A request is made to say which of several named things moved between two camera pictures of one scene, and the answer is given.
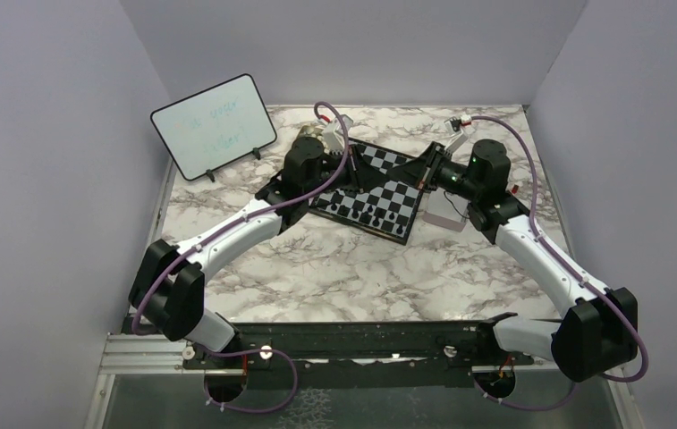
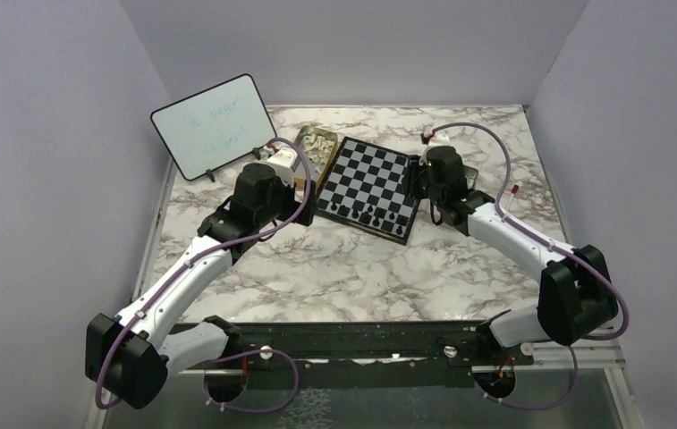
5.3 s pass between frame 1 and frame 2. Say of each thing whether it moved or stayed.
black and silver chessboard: stayed
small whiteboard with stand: stayed
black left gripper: moved
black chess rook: stayed
